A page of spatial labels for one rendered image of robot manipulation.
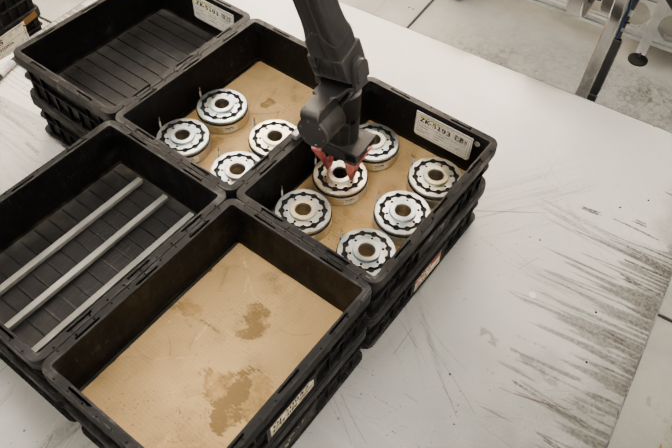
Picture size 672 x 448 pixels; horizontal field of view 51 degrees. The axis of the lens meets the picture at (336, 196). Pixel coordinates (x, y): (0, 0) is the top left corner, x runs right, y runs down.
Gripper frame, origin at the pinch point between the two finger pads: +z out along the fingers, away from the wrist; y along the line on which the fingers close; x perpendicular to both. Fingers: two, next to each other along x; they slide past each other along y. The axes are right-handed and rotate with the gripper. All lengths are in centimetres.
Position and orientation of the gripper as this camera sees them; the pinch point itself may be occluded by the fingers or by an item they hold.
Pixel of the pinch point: (340, 170)
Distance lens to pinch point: 130.7
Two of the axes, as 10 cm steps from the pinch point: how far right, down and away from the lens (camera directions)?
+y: 8.6, 4.1, -3.2
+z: -0.3, 6.6, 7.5
